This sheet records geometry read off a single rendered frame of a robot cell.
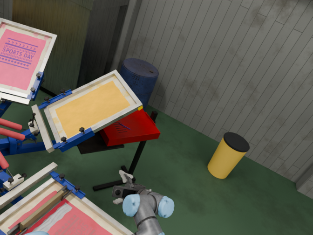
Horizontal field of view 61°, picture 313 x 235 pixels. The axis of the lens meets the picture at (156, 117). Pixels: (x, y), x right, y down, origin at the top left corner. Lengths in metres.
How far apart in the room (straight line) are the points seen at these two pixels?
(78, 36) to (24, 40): 1.12
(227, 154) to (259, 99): 1.20
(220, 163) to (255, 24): 2.19
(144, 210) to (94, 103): 1.70
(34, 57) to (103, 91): 0.85
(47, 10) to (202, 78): 2.67
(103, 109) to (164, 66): 2.68
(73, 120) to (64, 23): 2.03
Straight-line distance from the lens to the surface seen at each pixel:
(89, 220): 2.18
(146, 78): 4.23
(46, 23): 4.45
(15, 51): 3.14
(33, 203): 2.22
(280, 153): 5.31
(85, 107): 2.57
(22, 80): 2.96
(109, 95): 2.57
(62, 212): 2.18
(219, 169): 4.40
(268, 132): 5.09
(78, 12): 4.05
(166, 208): 1.06
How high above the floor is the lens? 2.78
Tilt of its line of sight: 33 degrees down
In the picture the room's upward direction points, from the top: 23 degrees clockwise
